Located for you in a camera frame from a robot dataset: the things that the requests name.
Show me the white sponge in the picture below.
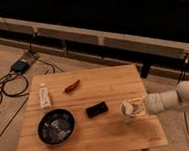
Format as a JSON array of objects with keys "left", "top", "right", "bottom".
[{"left": 122, "top": 101, "right": 134, "bottom": 116}]

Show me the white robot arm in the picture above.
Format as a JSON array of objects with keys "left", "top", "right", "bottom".
[{"left": 129, "top": 80, "right": 189, "bottom": 116}]

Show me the white ceramic cup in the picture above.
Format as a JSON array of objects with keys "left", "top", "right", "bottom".
[{"left": 120, "top": 104, "right": 135, "bottom": 123}]

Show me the wooden table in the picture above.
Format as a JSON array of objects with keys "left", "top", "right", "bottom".
[{"left": 17, "top": 64, "right": 168, "bottom": 151}]

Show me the black rectangular block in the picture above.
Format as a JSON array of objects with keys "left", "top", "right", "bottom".
[{"left": 86, "top": 101, "right": 108, "bottom": 118}]

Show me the red chili pepper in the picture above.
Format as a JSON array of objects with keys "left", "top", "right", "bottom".
[{"left": 63, "top": 80, "right": 81, "bottom": 94}]

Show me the black bowl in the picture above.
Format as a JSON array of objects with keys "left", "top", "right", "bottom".
[{"left": 37, "top": 108, "right": 75, "bottom": 146}]

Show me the white plastic bottle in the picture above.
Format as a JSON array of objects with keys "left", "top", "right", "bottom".
[{"left": 38, "top": 83, "right": 52, "bottom": 108}]

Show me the black power adapter box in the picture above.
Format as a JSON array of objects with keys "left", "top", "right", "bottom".
[{"left": 11, "top": 60, "right": 29, "bottom": 73}]

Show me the wooden rail beam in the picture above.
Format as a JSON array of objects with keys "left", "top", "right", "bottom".
[{"left": 0, "top": 18, "right": 189, "bottom": 77}]

